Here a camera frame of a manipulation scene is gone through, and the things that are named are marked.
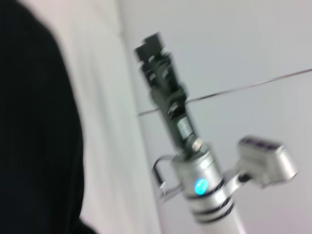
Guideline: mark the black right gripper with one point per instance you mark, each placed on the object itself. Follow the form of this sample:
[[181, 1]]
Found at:
[[178, 117]]

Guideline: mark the black shirt with FREE print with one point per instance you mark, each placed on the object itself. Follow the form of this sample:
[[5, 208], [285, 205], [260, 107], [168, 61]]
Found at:
[[36, 122]]

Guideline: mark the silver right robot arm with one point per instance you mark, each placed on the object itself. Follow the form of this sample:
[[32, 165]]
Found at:
[[212, 195]]

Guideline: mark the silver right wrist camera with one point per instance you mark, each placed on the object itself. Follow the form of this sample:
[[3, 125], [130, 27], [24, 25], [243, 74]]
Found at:
[[268, 161]]

